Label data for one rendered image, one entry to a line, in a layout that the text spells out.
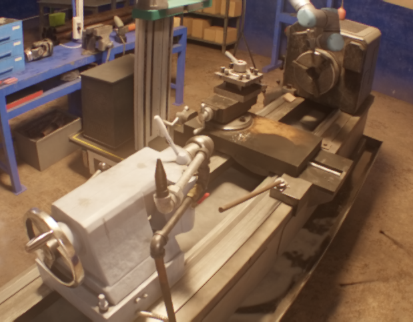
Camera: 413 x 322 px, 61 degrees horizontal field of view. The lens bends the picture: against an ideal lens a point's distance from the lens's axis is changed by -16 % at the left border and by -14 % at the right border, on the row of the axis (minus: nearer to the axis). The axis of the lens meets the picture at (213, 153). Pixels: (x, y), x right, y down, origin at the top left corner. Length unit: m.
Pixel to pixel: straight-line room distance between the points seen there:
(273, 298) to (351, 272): 0.91
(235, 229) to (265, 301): 0.47
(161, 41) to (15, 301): 2.04
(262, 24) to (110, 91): 3.99
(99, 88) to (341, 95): 1.57
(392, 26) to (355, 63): 3.36
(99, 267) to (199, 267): 0.40
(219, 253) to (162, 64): 1.74
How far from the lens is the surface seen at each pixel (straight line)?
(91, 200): 0.99
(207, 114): 1.75
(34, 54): 3.19
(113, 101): 2.67
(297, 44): 2.47
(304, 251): 2.02
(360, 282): 2.54
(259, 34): 6.33
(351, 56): 2.32
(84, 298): 1.06
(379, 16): 5.65
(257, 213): 1.50
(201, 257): 1.29
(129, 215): 1.01
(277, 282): 1.84
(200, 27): 6.42
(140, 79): 2.59
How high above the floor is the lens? 1.76
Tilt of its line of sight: 31 degrees down
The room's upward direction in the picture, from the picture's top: 5 degrees clockwise
